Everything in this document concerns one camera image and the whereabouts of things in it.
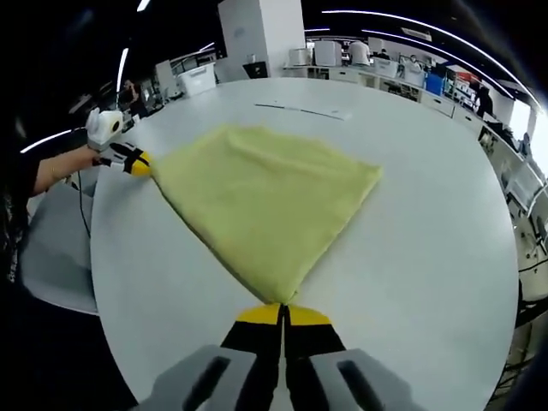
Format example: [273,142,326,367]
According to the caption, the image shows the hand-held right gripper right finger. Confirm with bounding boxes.
[283,304,423,411]

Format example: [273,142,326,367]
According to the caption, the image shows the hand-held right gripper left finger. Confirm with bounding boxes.
[136,304,283,411]

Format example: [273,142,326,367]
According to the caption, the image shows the yellow blue black garment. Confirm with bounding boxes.
[149,123,384,305]

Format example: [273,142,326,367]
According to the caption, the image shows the person's left hand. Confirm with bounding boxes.
[70,147,104,172]

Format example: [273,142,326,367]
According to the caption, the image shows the white storage box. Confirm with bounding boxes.
[176,67,217,96]

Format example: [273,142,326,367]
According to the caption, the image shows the grey mesh office chair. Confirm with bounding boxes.
[19,182,100,317]

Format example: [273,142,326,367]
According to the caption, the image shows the person's black printed shirt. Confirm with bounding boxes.
[0,136,42,283]

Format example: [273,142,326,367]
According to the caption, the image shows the black bin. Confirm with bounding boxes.
[242,62,269,80]

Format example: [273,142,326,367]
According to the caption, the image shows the white square pillar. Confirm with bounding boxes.
[217,0,307,80]

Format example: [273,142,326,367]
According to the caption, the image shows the white appliance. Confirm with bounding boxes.
[314,40,342,65]

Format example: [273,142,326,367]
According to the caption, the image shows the long white cabinet counter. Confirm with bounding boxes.
[282,62,480,125]

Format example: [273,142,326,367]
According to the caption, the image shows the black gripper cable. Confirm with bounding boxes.
[69,170,93,241]

